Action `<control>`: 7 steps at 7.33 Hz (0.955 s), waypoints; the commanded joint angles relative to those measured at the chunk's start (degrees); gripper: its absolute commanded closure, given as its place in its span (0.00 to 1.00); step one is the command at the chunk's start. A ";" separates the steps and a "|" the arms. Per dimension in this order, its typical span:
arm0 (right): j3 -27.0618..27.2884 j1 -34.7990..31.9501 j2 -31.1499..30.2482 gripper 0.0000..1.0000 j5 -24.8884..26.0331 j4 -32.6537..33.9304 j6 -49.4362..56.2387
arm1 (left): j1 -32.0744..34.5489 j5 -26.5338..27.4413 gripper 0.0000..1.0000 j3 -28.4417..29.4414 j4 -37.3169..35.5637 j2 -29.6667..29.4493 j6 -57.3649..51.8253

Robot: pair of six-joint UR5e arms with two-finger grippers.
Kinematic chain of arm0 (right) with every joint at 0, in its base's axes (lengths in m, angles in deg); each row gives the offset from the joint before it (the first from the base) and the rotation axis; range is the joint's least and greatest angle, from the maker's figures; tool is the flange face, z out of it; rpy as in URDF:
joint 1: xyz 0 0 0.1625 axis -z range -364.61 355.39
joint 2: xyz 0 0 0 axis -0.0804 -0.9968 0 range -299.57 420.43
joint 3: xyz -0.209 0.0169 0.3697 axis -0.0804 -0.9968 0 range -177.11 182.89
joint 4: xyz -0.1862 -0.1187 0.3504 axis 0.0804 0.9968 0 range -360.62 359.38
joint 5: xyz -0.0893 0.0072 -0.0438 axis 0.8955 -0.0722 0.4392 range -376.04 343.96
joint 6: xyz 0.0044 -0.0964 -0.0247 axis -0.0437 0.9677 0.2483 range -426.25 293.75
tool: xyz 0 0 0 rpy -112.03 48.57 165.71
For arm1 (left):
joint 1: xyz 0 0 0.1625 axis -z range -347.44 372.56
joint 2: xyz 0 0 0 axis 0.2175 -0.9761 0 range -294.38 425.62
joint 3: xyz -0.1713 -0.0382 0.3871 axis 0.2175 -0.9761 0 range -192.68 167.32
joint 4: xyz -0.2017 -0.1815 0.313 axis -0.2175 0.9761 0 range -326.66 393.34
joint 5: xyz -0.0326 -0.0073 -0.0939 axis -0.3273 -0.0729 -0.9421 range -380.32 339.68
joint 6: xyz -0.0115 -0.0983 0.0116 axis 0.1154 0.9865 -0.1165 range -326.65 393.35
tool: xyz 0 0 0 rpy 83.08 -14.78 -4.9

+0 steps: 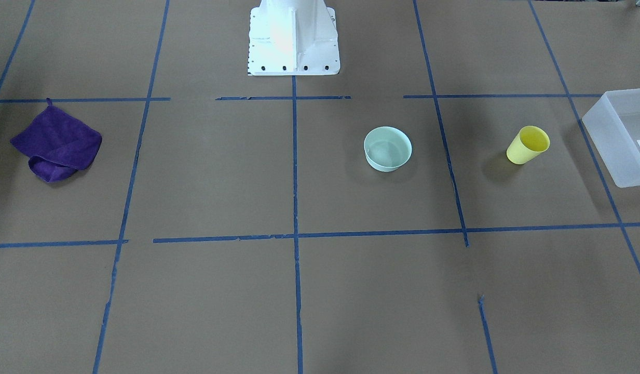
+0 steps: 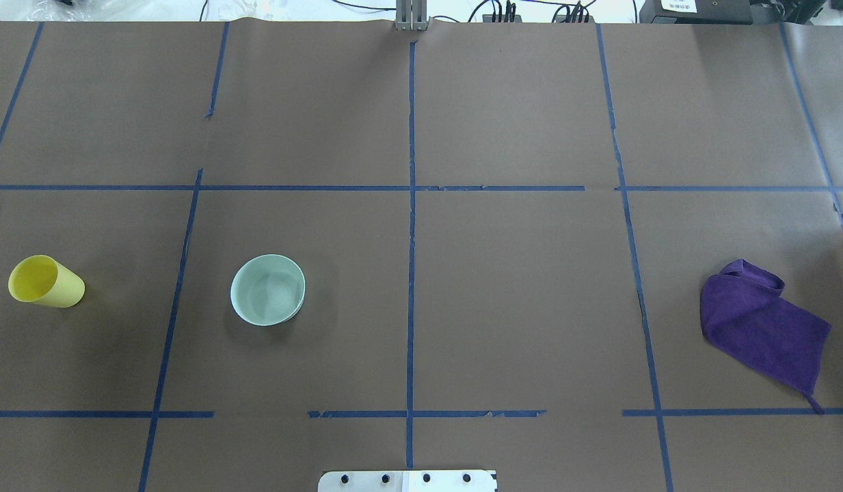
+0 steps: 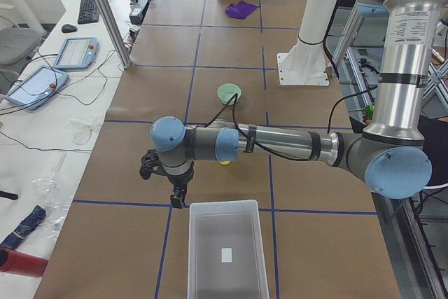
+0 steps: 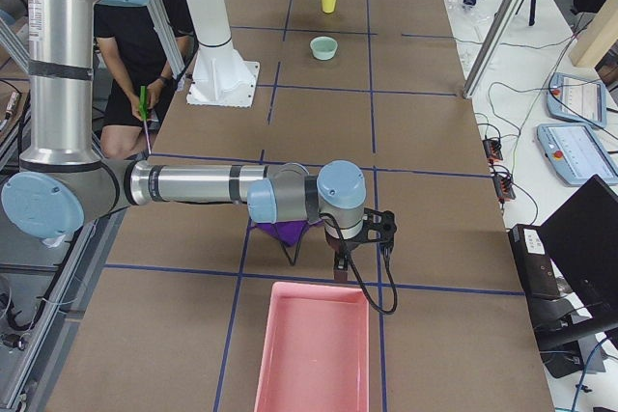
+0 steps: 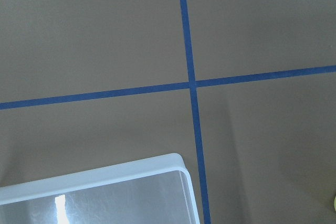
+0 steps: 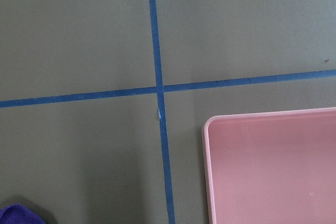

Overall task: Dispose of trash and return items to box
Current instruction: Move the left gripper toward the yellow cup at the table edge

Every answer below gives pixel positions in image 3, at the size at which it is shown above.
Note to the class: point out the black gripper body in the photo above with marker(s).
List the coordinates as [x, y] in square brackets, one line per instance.
[180, 180]

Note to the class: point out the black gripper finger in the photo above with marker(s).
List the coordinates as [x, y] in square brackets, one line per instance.
[177, 198]

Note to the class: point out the purple cloth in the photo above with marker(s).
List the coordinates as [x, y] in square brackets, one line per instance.
[241, 10]

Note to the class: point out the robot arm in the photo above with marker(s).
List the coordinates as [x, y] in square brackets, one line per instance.
[387, 155]

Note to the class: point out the clear plastic storage box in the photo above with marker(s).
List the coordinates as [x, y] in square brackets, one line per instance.
[216, 225]

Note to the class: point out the black power box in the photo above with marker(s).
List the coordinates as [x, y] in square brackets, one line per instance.
[138, 12]

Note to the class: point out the light green bowl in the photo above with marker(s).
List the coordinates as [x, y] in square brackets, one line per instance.
[229, 93]

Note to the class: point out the crumpled clear plastic wrap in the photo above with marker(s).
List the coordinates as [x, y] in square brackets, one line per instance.
[55, 196]

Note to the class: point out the folded dark blue umbrella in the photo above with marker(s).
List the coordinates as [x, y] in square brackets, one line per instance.
[24, 229]

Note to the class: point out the far teach pendant tablet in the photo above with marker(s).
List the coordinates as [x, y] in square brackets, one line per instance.
[77, 53]

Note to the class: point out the teach pendant tablet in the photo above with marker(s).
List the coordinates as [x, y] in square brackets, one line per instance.
[36, 89]
[77, 53]

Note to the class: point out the near teach pendant tablet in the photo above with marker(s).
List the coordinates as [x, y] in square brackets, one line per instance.
[36, 89]

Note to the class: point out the red cylinder bottle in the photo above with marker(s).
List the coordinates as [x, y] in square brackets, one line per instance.
[16, 262]

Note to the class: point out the black computer mouse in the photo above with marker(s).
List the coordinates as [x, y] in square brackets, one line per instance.
[67, 28]

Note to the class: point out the black keyboard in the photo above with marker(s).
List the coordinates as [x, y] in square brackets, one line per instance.
[88, 12]

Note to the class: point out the grey office chair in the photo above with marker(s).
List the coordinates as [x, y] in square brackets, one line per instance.
[18, 45]

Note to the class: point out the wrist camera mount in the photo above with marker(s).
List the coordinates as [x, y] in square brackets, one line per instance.
[150, 164]

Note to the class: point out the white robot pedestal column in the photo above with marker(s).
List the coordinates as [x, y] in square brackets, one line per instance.
[305, 63]

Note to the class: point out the green handled tool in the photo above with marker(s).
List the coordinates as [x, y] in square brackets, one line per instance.
[368, 112]

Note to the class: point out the aluminium frame post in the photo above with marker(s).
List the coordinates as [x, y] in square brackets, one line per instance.
[114, 32]

